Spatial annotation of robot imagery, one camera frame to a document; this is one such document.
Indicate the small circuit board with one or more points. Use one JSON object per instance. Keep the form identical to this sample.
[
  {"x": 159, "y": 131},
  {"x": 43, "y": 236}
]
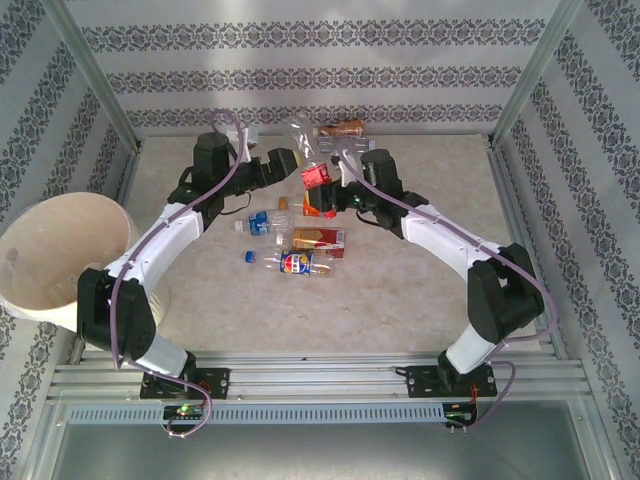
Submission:
[
  {"x": 460, "y": 415},
  {"x": 182, "y": 412}
]

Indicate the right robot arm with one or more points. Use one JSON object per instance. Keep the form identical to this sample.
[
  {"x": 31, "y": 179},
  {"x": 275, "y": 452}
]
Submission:
[{"x": 450, "y": 240}]

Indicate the blue label clear bottle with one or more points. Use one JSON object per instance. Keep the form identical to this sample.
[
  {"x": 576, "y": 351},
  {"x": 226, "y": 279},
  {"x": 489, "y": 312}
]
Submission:
[{"x": 259, "y": 222}]

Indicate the aluminium corner post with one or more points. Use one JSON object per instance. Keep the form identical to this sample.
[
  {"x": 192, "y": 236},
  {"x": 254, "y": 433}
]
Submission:
[
  {"x": 97, "y": 75},
  {"x": 532, "y": 75}
]

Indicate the brown coffee bottle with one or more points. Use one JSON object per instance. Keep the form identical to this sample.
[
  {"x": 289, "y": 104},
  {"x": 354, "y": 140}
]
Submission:
[{"x": 345, "y": 129}]

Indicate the aluminium mounting rail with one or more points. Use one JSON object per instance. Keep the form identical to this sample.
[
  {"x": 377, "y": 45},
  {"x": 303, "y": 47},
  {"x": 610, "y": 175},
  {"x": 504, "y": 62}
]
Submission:
[{"x": 320, "y": 380}]

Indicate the cola bottle blue cap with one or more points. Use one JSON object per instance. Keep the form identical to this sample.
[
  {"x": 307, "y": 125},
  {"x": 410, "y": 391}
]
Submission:
[{"x": 295, "y": 263}]

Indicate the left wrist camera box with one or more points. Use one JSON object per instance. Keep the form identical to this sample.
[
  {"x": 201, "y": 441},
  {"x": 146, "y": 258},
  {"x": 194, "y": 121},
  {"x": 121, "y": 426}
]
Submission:
[{"x": 252, "y": 135}]

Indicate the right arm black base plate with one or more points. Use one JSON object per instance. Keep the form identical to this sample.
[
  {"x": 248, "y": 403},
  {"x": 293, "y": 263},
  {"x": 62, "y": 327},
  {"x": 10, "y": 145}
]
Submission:
[{"x": 422, "y": 382}]

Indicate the red gold label bottle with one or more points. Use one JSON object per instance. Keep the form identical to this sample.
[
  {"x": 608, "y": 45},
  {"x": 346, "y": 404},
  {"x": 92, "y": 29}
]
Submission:
[{"x": 317, "y": 239}]

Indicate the red label bottle red cap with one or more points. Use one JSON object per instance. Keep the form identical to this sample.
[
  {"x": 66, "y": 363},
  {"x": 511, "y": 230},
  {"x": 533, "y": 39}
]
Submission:
[{"x": 316, "y": 176}]

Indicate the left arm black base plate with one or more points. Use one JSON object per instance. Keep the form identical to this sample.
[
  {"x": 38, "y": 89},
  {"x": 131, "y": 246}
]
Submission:
[{"x": 217, "y": 382}]

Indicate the white plastic bin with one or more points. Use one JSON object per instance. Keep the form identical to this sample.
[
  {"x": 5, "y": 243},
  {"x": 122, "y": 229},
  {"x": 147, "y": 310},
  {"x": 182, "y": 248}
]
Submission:
[{"x": 50, "y": 250}]

